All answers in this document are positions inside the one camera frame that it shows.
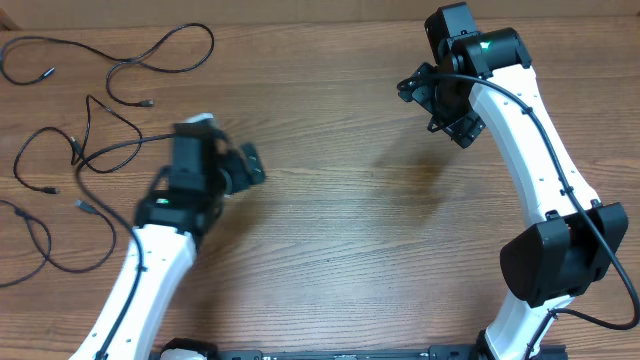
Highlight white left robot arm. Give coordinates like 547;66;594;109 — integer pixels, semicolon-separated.
73;143;266;360

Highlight black usb cable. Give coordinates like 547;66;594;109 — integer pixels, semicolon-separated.
0;198;118;289
0;22;216;108
12;94;144;195

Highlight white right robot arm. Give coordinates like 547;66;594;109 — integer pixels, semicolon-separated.
397;25;628;359

